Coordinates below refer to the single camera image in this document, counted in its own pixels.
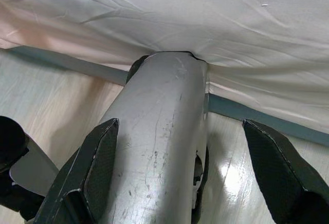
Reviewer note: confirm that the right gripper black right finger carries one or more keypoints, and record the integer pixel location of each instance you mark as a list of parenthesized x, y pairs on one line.
[(282, 183)]

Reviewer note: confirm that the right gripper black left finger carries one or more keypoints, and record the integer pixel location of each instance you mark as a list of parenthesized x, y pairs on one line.
[(84, 177)]

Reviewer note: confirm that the white bed sheet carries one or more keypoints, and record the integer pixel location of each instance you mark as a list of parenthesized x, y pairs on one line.
[(164, 16)]

